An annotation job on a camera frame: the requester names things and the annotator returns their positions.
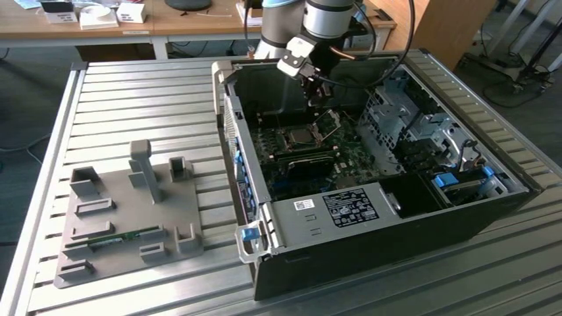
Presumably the black open PC case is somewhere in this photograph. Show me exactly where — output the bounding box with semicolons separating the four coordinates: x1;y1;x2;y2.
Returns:
213;48;548;301

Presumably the blue card retainer bar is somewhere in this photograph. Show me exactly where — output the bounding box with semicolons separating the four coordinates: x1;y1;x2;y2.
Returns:
234;144;256;218

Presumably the CPU socket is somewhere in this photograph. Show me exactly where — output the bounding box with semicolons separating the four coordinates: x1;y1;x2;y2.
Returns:
280;124;325;151

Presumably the wooden desk white frame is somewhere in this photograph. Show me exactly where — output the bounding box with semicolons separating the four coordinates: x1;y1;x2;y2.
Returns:
0;0;400;60

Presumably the grey power supply with labels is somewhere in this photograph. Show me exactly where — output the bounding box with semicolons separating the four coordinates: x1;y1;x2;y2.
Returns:
261;183;404;256

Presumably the blue disk carrier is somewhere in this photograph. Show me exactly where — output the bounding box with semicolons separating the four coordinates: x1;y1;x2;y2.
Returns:
433;172;461;191

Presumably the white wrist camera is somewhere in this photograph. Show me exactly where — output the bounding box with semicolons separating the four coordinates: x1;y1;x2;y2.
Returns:
277;36;317;78

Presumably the black RAM slot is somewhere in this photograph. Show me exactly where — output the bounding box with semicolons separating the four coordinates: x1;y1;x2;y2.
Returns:
274;148;336;157
277;153;338;163

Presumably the small cardboard box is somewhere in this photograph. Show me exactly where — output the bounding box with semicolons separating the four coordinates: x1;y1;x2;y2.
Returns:
237;2;264;27

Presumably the black plastic shroud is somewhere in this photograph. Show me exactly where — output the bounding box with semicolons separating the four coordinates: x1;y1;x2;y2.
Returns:
380;172;452;220

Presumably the green motherboard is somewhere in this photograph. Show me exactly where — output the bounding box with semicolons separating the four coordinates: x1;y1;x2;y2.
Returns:
246;110;384;202

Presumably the small CPU plate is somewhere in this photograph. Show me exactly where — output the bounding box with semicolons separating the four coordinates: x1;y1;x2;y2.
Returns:
289;130;316;144

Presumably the wooden cabinet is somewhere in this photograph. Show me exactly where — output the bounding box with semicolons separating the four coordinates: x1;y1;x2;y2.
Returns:
408;0;503;70

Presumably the green RAM stick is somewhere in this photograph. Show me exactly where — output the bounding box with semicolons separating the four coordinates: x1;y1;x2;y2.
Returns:
87;230;145;248

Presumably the metal socket cover frame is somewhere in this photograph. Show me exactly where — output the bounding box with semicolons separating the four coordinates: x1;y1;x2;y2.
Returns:
313;110;346;145

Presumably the coloured wire bundle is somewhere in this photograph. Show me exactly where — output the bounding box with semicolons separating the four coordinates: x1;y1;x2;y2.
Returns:
461;140;487;172

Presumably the white box with round top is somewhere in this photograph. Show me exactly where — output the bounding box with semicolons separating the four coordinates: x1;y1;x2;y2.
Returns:
79;5;119;30

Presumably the grey parts rack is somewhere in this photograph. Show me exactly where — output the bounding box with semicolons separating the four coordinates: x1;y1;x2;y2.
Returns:
53;140;208;290

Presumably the white printed box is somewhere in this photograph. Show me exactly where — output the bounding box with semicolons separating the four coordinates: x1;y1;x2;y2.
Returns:
117;3;147;24

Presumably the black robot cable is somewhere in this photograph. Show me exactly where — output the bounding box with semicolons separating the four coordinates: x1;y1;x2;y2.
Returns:
314;0;417;90

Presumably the black graphics card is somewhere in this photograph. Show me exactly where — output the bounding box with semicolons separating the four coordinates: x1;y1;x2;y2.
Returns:
288;157;338;180

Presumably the silver metal drive cage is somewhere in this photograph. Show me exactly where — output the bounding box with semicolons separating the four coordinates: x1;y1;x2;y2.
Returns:
358;64;458;172

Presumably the black round monitor base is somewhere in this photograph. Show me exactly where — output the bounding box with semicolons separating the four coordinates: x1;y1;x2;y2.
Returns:
166;0;213;11

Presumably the white box with black card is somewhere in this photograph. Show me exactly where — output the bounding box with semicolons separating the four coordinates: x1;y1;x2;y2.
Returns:
42;1;79;24

